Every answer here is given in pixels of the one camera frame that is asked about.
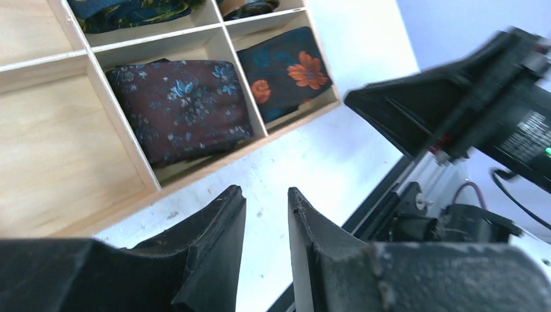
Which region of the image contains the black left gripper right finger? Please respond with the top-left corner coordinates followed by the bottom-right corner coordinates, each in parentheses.
top-left (288, 187), bottom-right (550, 311)

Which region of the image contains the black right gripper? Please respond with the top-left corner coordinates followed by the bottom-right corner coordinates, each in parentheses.
top-left (344, 27), bottom-right (550, 192)

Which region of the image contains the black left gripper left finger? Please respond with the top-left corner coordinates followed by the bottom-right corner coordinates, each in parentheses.
top-left (1, 185), bottom-right (246, 311)

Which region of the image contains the brown blue floral tie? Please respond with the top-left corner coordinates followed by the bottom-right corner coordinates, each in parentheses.
top-left (105, 58), bottom-right (253, 168)
top-left (217, 0), bottom-right (280, 21)

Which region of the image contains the wooden compartment organizer box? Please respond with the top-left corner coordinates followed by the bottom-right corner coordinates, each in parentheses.
top-left (1, 1), bottom-right (340, 238)

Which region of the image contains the black orange floral rolled tie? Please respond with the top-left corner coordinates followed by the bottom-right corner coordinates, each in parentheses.
top-left (237, 26), bottom-right (333, 123)

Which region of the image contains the brown blue floral rolled tie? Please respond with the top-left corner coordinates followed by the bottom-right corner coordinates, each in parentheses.
top-left (217, 0), bottom-right (280, 21)

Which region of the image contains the blue yellow floral rolled tie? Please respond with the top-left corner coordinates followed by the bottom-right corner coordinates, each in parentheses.
top-left (68, 0), bottom-right (205, 34)

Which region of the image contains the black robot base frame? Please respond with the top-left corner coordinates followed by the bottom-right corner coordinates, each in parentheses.
top-left (342, 153), bottom-right (431, 241)

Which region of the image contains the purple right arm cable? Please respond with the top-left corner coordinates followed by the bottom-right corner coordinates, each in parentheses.
top-left (451, 181), bottom-right (487, 211)

